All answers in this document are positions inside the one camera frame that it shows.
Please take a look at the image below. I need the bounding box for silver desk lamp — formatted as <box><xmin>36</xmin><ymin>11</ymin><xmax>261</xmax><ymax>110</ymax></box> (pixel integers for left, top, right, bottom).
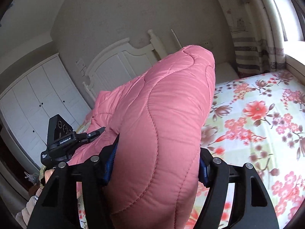
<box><xmin>171</xmin><ymin>29</ymin><xmax>183</xmax><ymax>49</ymax></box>

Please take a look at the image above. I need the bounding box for patterned striped curtain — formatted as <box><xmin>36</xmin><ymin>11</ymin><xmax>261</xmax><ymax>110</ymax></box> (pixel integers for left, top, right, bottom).
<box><xmin>218</xmin><ymin>0</ymin><xmax>286</xmax><ymax>77</ymax></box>

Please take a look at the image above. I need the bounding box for beige wall socket panel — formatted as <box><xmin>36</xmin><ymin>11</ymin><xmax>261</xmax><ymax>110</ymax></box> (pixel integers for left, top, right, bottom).
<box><xmin>202</xmin><ymin>40</ymin><xmax>213</xmax><ymax>50</ymax></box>

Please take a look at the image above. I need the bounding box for pink quilted jacket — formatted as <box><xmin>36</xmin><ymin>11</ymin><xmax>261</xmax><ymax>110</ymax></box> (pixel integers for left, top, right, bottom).
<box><xmin>69</xmin><ymin>45</ymin><xmax>215</xmax><ymax>228</ymax></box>

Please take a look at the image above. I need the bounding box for person's left hand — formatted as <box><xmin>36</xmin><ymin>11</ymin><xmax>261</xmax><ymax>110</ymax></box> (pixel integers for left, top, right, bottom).
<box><xmin>44</xmin><ymin>169</ymin><xmax>54</xmax><ymax>183</ymax></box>

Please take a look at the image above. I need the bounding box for white wooden headboard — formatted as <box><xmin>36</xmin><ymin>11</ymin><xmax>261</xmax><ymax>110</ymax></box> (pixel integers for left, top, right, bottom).
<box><xmin>83</xmin><ymin>29</ymin><xmax>168</xmax><ymax>100</ymax></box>

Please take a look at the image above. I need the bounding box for white wardrobe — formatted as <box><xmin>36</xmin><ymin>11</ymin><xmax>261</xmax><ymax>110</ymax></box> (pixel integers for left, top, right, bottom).
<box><xmin>1</xmin><ymin>54</ymin><xmax>91</xmax><ymax>169</ymax></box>

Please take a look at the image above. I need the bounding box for white nightstand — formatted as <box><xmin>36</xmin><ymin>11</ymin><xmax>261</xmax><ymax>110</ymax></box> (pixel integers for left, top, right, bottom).
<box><xmin>215</xmin><ymin>62</ymin><xmax>239</xmax><ymax>84</ymax></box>

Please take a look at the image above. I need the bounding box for floral bed sheet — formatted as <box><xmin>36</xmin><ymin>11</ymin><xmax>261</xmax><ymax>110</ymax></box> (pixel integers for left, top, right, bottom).
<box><xmin>183</xmin><ymin>71</ymin><xmax>304</xmax><ymax>228</ymax></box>

